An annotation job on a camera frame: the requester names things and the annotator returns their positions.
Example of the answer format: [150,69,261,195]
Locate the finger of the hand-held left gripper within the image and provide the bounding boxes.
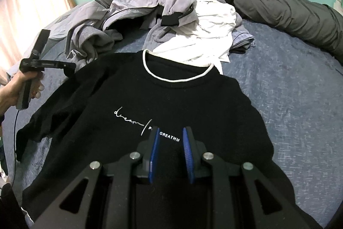
[57,62,78,76]

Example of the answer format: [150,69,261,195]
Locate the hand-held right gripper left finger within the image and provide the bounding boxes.
[23,134,161,229]

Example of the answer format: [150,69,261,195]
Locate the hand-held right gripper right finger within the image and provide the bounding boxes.
[182,126,322,229]

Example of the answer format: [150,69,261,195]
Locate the black sweater white collar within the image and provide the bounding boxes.
[16,49,322,229]

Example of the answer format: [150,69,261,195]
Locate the person's left hand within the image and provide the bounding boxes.
[0,71,45,115]

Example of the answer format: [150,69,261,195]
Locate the heather grey sweatshirt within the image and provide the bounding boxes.
[66,25,124,63]

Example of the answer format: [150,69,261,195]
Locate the pale pink curtain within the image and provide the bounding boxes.
[0,0,73,82]

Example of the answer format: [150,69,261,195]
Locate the grey knit garment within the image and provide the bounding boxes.
[143,24,177,52]

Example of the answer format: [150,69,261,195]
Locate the blue bed sheet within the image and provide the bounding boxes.
[5,4,343,229]

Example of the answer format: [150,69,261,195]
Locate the white shirt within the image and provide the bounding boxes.
[153,0,244,75]

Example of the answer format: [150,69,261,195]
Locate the blue plaid garment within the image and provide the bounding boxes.
[232,18,256,54]

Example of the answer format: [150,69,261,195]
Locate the dark cloth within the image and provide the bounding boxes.
[0,183,29,229]

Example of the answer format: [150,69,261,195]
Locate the dark grey duvet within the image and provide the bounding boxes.
[99,0,343,58]

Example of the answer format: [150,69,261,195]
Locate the thin black cable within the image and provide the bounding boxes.
[7,108,21,192]

